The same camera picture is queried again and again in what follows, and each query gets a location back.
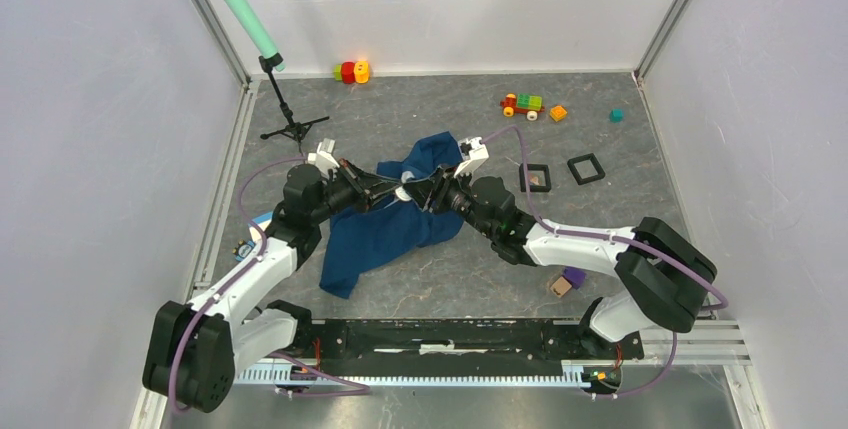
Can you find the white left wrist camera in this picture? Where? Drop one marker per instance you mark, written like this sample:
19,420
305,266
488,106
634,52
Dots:
323,160

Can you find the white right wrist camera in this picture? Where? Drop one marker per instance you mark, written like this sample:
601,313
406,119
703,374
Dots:
474,154

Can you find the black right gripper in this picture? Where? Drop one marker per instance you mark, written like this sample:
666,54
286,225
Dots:
439,186

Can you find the purple cube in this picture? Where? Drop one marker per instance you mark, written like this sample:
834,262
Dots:
574,276

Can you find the blue Mickey Mouse t-shirt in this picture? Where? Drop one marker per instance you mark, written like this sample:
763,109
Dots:
360,242

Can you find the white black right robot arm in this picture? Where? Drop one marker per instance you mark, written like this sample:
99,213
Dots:
665,279

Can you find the orange toy brick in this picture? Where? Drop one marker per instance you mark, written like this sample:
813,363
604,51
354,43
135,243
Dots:
558,113

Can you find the black tripod microphone stand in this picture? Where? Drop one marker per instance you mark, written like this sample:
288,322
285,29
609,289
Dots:
294,130

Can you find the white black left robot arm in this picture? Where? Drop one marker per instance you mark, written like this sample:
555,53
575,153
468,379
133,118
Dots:
198,347

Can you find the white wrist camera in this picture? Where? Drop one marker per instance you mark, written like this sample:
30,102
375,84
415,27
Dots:
323,160
474,154

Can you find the blue patterned toy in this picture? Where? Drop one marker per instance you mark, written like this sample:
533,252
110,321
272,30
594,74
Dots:
244,250

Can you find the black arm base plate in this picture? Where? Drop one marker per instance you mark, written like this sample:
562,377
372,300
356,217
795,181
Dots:
454,347

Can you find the colourful toy block train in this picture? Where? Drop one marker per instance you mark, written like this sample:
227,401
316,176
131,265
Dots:
528,105

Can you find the red green orange toy blocks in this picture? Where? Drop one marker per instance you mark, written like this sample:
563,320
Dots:
353,72

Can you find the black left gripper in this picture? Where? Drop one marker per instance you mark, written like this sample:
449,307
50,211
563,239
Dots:
360,182

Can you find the tan wooden cube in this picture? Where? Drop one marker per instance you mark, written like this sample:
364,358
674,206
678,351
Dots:
560,287

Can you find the black square frame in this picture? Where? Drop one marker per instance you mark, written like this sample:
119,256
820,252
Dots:
542,171
586,169

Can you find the blue white block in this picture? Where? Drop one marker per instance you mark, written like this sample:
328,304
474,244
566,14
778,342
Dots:
263,220

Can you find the teal small cube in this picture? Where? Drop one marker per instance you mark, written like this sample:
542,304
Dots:
616,115

